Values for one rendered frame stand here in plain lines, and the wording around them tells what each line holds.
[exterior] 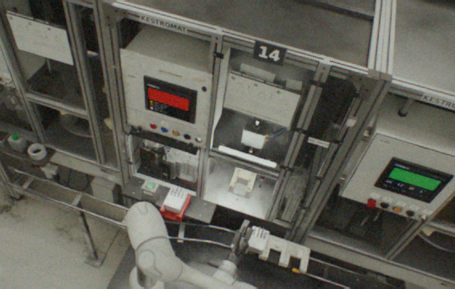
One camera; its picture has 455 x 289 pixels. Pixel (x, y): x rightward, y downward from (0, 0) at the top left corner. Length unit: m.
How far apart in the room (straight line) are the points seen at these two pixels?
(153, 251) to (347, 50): 1.05
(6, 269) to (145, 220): 1.93
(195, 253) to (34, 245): 1.42
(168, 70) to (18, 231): 2.15
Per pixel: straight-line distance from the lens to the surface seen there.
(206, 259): 2.43
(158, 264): 1.49
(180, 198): 2.23
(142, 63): 1.77
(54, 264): 3.28
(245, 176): 2.40
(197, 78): 1.69
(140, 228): 1.57
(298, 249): 2.35
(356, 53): 1.66
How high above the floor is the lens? 2.89
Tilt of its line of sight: 49 degrees down
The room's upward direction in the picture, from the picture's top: 9 degrees clockwise
